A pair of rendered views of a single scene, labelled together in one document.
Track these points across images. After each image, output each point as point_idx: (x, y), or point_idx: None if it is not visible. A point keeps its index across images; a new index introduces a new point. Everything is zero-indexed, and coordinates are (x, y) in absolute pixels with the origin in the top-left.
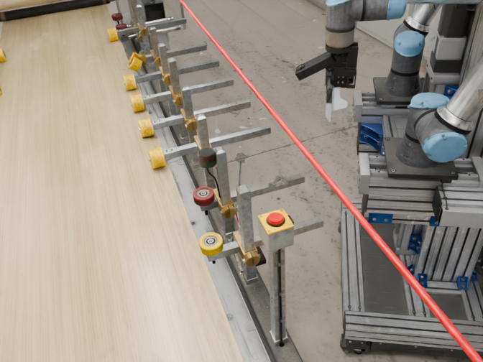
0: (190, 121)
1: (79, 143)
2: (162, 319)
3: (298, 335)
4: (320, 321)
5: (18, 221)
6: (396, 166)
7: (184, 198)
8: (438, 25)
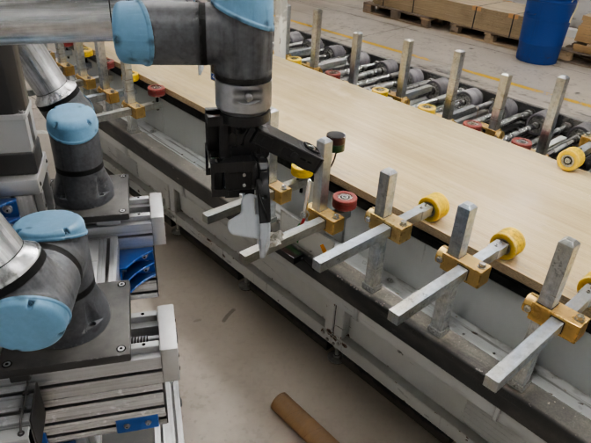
0: (443, 245)
1: (577, 230)
2: (302, 130)
3: (234, 409)
4: (210, 432)
5: (492, 157)
6: (117, 180)
7: None
8: (24, 98)
